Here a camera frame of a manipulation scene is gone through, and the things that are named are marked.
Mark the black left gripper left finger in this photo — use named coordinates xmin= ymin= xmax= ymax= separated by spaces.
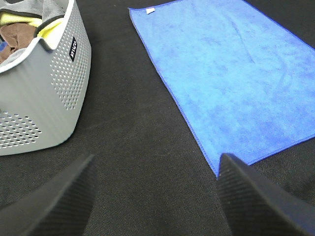
xmin=0 ymin=154 xmax=96 ymax=236

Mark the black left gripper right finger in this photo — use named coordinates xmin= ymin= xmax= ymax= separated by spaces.
xmin=217 ymin=153 xmax=315 ymax=236

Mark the blue microfibre towel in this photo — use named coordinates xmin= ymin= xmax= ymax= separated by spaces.
xmin=129 ymin=0 xmax=315 ymax=175

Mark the black tablecloth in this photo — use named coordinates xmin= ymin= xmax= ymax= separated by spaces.
xmin=0 ymin=0 xmax=315 ymax=236

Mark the grey perforated laundry basket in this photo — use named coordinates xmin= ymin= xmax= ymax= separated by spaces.
xmin=0 ymin=0 xmax=92 ymax=156

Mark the yellow towel in basket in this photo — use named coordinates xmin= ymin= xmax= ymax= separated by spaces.
xmin=0 ymin=12 xmax=63 ymax=47

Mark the brown towel in basket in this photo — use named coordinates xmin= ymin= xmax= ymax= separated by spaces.
xmin=0 ymin=23 xmax=36 ymax=64

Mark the grey towel in basket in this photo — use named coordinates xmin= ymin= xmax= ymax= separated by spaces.
xmin=0 ymin=0 xmax=69 ymax=20

